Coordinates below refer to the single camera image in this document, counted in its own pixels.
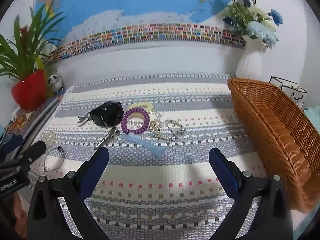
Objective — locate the teal cloth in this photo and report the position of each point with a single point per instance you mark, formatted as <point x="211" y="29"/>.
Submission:
<point x="313" y="116"/>

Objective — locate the light blue hair clip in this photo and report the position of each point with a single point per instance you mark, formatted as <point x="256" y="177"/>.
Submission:
<point x="150" y="146"/>

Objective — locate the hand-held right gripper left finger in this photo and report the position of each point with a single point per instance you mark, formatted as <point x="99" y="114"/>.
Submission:
<point x="96" y="170"/>

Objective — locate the white ribbed vase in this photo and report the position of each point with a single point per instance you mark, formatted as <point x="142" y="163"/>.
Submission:
<point x="250" y="62"/>

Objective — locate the silver alligator hair clip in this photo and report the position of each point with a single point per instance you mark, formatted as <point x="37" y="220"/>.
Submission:
<point x="107" y="138"/>

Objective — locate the small silver hair clip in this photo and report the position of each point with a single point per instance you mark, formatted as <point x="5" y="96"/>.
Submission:
<point x="83" y="119"/>

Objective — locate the stack of books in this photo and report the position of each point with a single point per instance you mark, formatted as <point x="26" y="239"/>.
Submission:
<point x="37" y="116"/>

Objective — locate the panda figurine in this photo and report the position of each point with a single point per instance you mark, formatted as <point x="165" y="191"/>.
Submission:
<point x="55" y="81"/>

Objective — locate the red plant pot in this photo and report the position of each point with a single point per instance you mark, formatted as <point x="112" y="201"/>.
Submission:
<point x="30" y="92"/>

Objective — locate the green leafy plant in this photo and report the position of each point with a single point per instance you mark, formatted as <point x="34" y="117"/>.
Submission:
<point x="25" y="52"/>

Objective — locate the brown wicker basket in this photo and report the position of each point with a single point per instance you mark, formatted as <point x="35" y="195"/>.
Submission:
<point x="275" y="130"/>

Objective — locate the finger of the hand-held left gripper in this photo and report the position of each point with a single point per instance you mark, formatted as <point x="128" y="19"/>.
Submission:
<point x="37" y="149"/>
<point x="11" y="143"/>

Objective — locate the woven patterned mat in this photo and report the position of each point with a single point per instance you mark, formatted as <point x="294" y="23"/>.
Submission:
<point x="160" y="192"/>

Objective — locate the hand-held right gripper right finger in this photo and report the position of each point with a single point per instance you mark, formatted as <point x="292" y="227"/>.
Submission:
<point x="222" y="170"/>

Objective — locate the person's left hand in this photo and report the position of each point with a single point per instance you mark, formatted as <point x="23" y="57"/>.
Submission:
<point x="15" y="212"/>

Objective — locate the blue and white flowers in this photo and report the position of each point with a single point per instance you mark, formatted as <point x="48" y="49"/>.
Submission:
<point x="250" y="22"/>

